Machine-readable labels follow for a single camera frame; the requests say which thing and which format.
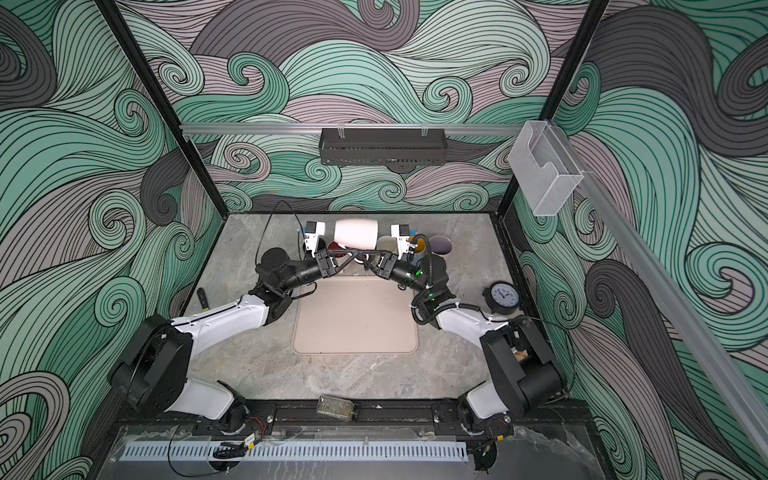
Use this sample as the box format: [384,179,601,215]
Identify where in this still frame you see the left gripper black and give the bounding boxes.
[278,252,357,298]

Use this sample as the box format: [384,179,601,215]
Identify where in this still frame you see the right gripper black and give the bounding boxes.
[361,249,434,300]

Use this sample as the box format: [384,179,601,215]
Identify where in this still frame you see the pink upside-down mug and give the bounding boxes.
[334,218,379,250]

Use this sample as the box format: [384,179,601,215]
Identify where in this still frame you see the blue butterfly mug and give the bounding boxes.
[411,235,426,254]

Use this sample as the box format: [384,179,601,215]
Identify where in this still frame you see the pink iridescent mug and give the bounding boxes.
[429,235,454,257]

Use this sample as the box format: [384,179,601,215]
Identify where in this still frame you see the white ribbed mug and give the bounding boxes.
[376,236,398,252]

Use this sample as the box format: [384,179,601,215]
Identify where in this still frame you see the cream upside-down mug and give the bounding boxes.
[327,241,348,258]

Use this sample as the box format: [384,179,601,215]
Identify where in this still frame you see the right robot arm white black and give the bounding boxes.
[363,252,566,421]

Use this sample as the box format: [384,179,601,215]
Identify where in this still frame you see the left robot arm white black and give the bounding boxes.
[108,247,355,425]

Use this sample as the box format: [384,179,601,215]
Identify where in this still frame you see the pink tray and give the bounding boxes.
[292,276,419,355]

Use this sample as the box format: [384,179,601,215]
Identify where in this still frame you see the small round clock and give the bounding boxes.
[483,281,521,315]

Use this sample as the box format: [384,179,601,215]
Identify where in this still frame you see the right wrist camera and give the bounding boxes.
[390,224,412,256]

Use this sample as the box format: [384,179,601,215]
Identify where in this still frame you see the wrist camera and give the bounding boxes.
[390,224,412,256]
[303,221,326,256]

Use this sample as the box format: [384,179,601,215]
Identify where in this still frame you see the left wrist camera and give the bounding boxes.
[303,221,326,256]

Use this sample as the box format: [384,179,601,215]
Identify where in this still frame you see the black wall shelf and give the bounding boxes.
[319,127,448,166]

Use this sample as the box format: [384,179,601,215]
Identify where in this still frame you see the aluminium wall rail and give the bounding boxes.
[179,122,523,137]

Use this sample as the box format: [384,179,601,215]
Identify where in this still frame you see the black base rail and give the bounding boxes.
[117,398,591,437]

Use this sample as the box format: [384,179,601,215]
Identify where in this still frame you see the clear plastic wall bin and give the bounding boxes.
[508,121,583,217]

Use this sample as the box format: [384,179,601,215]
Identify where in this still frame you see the white slotted cable duct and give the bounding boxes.
[118,441,469,463]

